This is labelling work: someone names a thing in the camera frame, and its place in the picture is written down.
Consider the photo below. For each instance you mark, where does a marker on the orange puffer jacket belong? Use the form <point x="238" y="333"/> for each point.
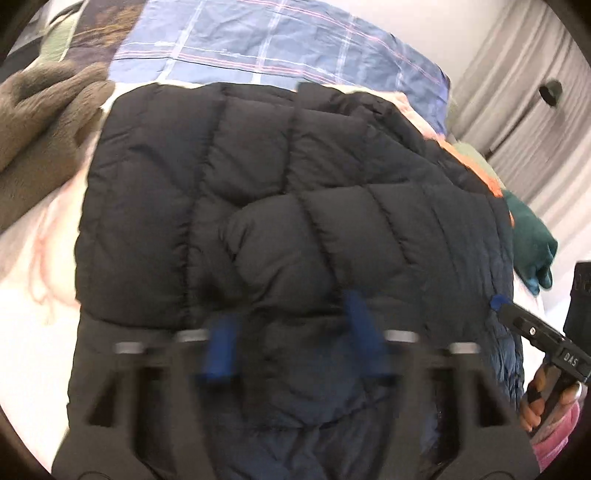
<point x="485" y="173"/>

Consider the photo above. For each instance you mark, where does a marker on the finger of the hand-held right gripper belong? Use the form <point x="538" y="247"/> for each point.
<point x="521" y="321"/>

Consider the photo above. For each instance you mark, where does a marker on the light green cloth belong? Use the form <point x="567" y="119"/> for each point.
<point x="471" y="159"/>

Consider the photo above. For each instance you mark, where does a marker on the person's right hand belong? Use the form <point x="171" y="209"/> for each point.
<point x="531" y="410"/>

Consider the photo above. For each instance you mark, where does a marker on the dark patterned cloth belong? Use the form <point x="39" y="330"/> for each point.
<point x="87" y="27"/>

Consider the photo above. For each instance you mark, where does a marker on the black puffer jacket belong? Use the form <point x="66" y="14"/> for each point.
<point x="277" y="221"/>

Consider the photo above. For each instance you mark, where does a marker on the grey curtain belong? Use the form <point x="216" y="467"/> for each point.
<point x="521" y="106"/>

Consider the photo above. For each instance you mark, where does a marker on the blue plaid pillow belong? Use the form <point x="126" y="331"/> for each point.
<point x="277" y="41"/>

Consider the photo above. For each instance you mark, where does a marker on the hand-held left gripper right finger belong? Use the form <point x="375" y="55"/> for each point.
<point x="365" y="333"/>

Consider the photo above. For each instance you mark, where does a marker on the brown fleece garment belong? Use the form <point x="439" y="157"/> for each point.
<point x="41" y="124"/>

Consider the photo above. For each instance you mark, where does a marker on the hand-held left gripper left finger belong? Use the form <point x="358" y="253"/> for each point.
<point x="220" y="351"/>

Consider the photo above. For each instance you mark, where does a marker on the black round knob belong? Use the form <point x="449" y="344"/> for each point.
<point x="551" y="91"/>

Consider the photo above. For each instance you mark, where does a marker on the teal folded garment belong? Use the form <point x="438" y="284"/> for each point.
<point x="531" y="240"/>

